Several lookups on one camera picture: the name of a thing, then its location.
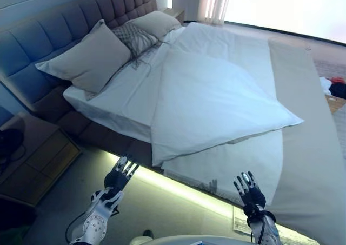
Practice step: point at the white fitted bed sheet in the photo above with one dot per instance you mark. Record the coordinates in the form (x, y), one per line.
(127, 93)

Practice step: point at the white garment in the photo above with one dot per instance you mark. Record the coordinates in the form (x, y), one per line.
(325, 84)

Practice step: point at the sheer striped curtain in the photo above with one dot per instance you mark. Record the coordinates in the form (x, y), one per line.
(215, 4)

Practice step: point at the beige bedspread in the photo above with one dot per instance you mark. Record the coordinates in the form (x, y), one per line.
(302, 93)

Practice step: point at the large beige pillow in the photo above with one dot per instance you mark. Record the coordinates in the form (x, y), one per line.
(89, 58)

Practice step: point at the silver robot torso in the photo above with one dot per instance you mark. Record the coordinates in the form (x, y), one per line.
(205, 241)

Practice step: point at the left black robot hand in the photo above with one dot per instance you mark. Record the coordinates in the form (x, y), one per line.
(116, 181)

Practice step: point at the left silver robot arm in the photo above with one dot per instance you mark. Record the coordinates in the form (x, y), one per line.
(93, 223)

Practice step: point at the patterned floor rug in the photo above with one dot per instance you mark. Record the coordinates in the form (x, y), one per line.
(332, 69)

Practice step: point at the wooden nightstand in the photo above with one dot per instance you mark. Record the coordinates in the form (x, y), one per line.
(46, 161)

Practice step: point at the white duvet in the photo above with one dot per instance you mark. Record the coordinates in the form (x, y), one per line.
(211, 93)

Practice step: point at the LED strip light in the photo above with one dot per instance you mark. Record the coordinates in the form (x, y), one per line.
(167, 178)

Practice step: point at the brown upholstered bed frame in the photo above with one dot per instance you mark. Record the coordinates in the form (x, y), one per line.
(89, 128)

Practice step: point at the small wooden bedside table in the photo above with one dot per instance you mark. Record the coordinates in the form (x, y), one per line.
(175, 13)

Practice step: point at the brown tufted headboard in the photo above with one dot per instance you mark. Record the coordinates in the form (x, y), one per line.
(54, 31)

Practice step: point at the printed paper sheet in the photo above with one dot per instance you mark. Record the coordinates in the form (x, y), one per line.
(242, 220)

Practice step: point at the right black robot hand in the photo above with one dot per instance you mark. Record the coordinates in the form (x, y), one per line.
(252, 197)

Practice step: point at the grey patterned fringed cushion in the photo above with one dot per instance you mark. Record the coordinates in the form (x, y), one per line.
(135, 38)

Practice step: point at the black garment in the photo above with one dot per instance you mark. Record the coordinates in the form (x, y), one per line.
(339, 89)

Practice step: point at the red garment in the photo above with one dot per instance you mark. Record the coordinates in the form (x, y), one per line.
(338, 80)

